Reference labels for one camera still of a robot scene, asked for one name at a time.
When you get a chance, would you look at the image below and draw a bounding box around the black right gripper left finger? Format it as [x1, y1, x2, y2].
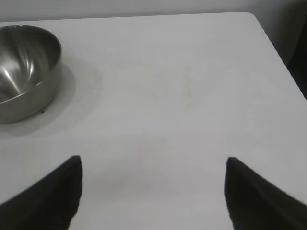
[0, 155, 83, 230]

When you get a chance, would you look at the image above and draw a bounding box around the stainless steel bowl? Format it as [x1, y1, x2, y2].
[0, 25, 63, 125]

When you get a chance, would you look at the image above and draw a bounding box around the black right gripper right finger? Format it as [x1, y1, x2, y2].
[224, 157, 307, 230]

